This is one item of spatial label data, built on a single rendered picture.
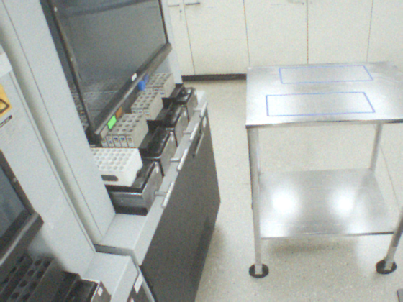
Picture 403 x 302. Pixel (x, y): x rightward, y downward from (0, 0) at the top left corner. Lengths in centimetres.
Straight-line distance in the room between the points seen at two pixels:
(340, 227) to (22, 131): 122
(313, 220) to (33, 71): 120
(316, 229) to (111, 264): 89
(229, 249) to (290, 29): 195
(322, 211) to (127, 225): 89
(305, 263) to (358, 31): 205
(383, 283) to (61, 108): 146
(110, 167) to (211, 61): 242
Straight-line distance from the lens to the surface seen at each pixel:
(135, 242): 91
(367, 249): 182
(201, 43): 323
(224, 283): 167
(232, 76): 335
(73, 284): 76
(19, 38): 69
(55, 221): 77
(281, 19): 307
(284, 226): 150
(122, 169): 92
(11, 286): 78
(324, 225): 151
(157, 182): 101
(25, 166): 69
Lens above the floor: 139
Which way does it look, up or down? 36 degrees down
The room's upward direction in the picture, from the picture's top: 10 degrees counter-clockwise
